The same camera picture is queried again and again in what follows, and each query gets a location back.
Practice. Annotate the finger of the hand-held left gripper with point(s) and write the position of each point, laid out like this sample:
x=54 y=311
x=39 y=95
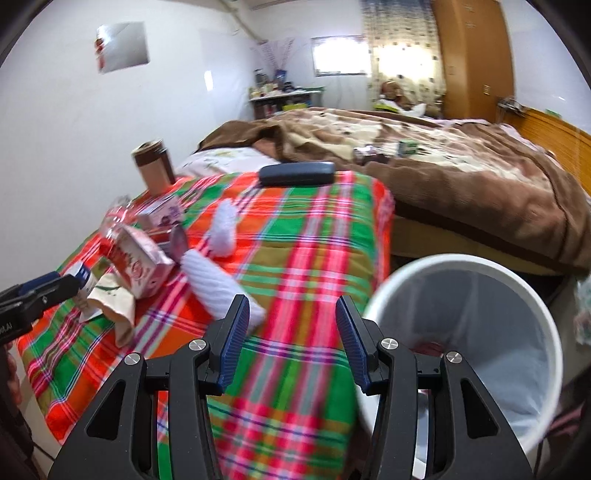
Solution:
x=39 y=279
x=51 y=297

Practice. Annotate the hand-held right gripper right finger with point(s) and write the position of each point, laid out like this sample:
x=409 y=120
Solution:
x=351 y=341

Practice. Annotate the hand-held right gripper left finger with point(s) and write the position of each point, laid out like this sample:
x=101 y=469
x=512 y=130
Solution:
x=233 y=337

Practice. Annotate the small white blue-capped bottle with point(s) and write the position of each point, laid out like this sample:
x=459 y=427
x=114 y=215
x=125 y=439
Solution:
x=85 y=277

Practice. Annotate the white ribbed plastic bottle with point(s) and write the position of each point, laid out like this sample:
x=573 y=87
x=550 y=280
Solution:
x=212 y=281

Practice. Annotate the white round trash bin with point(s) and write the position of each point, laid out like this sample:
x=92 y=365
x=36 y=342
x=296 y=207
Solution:
x=485 y=323

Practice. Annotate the red and white carton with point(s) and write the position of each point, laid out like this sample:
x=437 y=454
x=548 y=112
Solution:
x=138 y=263

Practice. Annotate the red green plaid blanket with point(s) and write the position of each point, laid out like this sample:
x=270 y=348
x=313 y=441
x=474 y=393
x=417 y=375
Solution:
x=304 y=258

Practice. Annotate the clear crushed plastic bottle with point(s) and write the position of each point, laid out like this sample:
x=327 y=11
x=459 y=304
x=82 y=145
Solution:
x=115 y=217

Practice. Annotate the white crumpled tissue wad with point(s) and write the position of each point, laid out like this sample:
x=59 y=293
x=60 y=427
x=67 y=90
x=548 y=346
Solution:
x=224 y=226

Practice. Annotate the purple drink carton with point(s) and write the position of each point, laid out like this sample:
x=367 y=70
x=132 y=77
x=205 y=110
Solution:
x=164 y=214

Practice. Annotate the brown and beige tumbler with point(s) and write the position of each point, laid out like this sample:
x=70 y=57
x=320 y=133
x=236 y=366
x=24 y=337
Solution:
x=154 y=170

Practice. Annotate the dark blue glasses case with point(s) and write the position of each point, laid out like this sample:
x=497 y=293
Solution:
x=298 y=173

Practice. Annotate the white floral bed sheet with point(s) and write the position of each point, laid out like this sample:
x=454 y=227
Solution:
x=221 y=159

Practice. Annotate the purple crumpled wrapper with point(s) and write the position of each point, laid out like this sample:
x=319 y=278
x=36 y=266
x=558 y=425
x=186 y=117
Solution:
x=369 y=154

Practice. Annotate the brown patterned blanket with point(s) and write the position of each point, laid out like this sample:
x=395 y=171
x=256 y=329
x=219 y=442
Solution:
x=461 y=184

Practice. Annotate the small green white box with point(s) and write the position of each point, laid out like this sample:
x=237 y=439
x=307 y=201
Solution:
x=407 y=147

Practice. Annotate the white plastic bag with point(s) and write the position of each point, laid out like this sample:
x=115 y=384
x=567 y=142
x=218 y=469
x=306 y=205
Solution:
x=582 y=314

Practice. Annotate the white shelf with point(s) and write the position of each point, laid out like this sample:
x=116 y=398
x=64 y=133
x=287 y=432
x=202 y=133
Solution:
x=286 y=99

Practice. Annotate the brown teddy bear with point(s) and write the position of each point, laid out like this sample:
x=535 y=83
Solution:
x=395 y=92

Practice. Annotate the row of bottles and jars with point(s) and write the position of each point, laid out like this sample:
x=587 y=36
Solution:
x=270 y=85

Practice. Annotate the power strip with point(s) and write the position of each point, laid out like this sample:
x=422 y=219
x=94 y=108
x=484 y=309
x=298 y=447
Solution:
x=512 y=106

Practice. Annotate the window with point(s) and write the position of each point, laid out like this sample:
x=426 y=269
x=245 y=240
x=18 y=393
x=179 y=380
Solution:
x=339 y=55

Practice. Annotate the dried branches in vase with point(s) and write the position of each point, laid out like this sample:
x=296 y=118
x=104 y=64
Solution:
x=274 y=53

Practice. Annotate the wooden headboard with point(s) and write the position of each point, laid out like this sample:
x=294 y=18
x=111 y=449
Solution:
x=554 y=134

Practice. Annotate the spotted curtain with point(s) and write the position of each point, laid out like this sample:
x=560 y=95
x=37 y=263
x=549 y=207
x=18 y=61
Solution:
x=406 y=46

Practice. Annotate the wooden wardrobe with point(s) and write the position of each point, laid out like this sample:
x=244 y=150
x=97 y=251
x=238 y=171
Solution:
x=475 y=55

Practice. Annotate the wooden bed frame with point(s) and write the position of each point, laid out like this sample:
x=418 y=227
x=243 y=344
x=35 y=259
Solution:
x=438 y=240

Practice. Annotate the wall calendar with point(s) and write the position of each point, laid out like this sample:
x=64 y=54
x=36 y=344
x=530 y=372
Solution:
x=124 y=46

